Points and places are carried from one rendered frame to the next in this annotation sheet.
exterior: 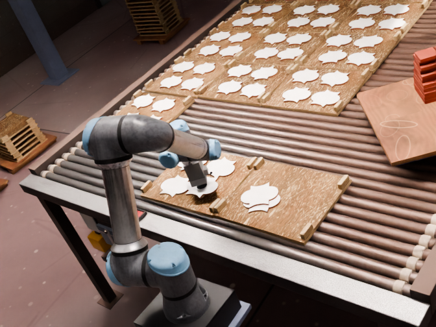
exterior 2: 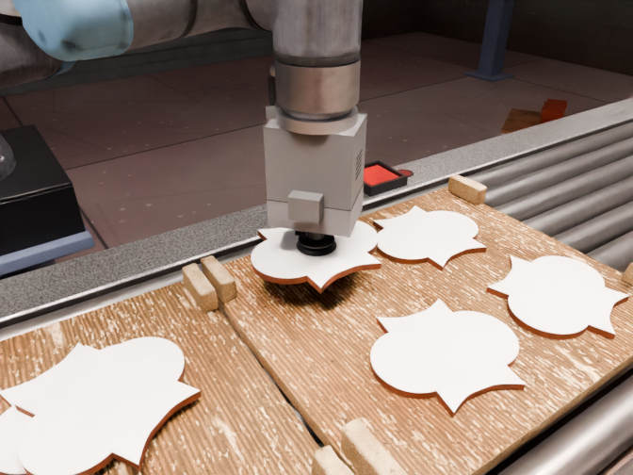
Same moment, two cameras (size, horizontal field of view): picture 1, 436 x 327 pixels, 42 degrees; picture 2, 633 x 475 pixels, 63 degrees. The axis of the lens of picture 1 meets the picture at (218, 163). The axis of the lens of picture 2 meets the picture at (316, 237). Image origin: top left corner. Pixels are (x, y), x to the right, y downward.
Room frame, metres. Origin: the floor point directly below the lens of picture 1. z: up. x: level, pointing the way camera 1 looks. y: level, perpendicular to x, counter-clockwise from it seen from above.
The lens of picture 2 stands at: (1.89, -0.37, 1.28)
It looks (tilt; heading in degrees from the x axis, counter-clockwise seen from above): 32 degrees down; 98
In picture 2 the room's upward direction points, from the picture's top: straight up
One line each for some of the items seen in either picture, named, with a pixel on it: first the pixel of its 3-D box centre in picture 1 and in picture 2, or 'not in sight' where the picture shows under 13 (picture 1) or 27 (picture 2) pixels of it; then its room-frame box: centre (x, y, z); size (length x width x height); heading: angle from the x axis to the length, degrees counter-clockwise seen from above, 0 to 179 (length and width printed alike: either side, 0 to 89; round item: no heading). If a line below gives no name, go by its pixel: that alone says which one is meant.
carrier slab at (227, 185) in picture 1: (200, 179); (432, 295); (1.96, 0.10, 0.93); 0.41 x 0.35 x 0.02; 41
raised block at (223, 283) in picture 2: (215, 205); (218, 277); (1.72, 0.07, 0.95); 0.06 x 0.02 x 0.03; 131
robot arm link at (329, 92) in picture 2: not in sight; (314, 83); (1.83, 0.09, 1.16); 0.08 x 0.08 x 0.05
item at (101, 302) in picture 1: (79, 249); not in sight; (2.46, 0.88, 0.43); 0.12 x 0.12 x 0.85; 40
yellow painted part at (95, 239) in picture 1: (95, 228); not in sight; (2.17, 0.66, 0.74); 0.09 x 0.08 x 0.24; 40
